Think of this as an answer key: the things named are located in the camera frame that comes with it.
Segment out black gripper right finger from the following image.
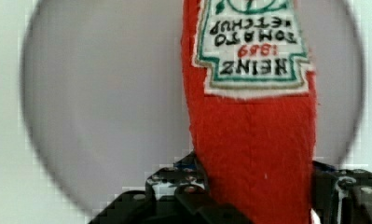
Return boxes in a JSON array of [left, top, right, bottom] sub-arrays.
[[311, 161, 372, 224]]

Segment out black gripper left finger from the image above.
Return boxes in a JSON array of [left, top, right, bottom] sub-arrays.
[[89, 152, 253, 224]]

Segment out red plush ketchup bottle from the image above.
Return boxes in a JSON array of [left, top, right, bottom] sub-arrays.
[[182, 0, 316, 224]]

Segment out grey round plate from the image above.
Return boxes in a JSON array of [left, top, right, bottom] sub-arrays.
[[21, 0, 365, 215]]

